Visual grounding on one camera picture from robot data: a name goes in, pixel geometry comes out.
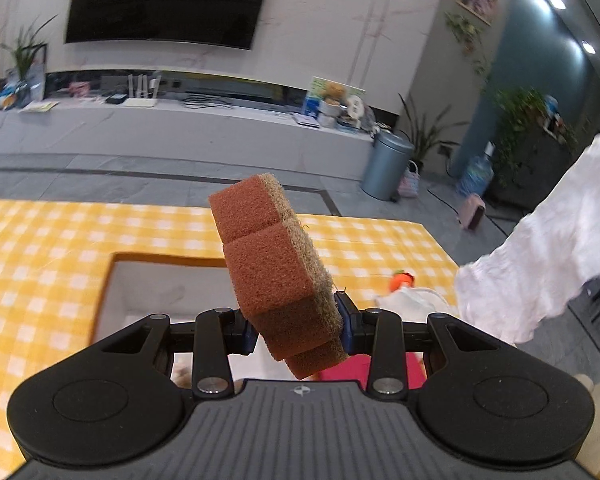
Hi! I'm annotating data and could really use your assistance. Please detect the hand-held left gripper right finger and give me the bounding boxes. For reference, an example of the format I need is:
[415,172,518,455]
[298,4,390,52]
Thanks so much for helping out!
[332,290,506,396]

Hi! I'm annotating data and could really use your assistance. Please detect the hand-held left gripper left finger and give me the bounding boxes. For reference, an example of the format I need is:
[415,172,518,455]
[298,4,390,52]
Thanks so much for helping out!
[100,307,258,396]

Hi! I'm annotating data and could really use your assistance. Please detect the brown sponge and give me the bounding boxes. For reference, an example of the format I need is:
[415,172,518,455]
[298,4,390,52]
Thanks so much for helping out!
[208,172,345,380]

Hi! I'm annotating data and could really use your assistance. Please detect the orange carrot toy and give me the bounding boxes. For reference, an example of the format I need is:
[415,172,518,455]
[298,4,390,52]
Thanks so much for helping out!
[390,270,417,292]

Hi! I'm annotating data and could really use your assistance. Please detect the orange capped white item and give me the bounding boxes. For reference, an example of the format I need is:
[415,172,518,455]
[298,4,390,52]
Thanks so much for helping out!
[377,287,453,318]

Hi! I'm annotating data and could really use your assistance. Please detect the cardboard box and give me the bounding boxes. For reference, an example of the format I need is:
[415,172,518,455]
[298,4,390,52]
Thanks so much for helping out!
[94,252,261,391]

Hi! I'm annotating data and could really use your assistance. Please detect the white fluffy cloth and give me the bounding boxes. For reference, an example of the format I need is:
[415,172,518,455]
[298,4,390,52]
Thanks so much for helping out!
[454,127,600,345]

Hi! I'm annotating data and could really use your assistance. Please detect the red box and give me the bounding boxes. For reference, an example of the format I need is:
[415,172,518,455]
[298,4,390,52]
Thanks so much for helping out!
[317,352,427,392]

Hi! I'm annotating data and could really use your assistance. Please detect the dark cabinet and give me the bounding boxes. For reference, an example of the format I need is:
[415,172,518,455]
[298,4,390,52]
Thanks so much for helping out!
[490,110,591,211]

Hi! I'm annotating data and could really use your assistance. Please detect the ivy plant on cabinet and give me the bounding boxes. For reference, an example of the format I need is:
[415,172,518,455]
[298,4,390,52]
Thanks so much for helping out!
[485,86,551,191]

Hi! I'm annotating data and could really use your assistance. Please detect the blue water jug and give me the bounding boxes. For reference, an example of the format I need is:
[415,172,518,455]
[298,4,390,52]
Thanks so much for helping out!
[457,142,496,198]

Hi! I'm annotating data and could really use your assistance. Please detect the woven basket bag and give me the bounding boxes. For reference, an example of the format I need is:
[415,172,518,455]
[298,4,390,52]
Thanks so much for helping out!
[397,160,423,197]

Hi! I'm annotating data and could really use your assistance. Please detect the pink heater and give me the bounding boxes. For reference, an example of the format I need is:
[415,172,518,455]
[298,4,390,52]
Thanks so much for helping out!
[455,195,487,232]

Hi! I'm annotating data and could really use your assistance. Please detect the grey trash can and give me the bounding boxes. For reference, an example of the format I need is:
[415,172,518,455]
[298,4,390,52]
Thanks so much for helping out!
[361,130,416,201]

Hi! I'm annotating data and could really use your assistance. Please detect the potted long-leaf plant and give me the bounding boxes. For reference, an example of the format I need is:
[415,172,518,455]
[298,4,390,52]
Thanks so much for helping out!
[397,92,468,166]

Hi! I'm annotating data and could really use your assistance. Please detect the hanging ivy plant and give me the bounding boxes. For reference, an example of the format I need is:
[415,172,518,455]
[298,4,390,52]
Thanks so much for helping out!
[444,10,493,86]

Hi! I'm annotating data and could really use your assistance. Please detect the yellow checked cloth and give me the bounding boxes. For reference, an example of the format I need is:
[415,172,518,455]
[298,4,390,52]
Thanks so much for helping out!
[0,199,461,480]

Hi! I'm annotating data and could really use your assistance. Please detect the white marble television cabinet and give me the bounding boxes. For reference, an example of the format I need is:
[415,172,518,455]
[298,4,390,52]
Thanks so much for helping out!
[0,95,376,181]

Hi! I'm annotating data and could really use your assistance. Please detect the white hand fan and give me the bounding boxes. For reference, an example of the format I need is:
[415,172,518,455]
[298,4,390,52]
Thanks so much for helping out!
[344,94,367,123]

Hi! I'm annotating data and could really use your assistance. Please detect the green and blue picture board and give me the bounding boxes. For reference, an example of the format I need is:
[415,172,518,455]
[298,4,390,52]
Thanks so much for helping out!
[302,76,367,118]

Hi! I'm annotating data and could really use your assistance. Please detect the teddy bear bouquet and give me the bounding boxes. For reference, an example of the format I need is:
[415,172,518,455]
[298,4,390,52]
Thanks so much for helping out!
[319,84,343,128]

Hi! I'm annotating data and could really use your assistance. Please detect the white router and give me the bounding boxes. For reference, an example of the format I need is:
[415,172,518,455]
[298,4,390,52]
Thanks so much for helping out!
[124,72,162,108]

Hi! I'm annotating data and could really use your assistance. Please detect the clear plastic bag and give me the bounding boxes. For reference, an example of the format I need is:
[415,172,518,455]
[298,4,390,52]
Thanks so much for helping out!
[27,62,47,101]

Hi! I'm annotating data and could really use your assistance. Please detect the green plant in glass vase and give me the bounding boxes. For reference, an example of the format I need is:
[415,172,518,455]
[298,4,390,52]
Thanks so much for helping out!
[0,14,58,96]

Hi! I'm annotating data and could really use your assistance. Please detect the black floor cable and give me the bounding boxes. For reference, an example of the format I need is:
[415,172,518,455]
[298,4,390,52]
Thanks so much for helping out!
[427,187,463,216]

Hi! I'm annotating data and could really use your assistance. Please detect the black cables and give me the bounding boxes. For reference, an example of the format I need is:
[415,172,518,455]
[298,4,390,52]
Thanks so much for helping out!
[182,91,241,110]

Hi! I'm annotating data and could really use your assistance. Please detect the black wall television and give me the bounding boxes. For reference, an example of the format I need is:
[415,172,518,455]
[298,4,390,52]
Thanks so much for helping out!
[64,0,276,51]

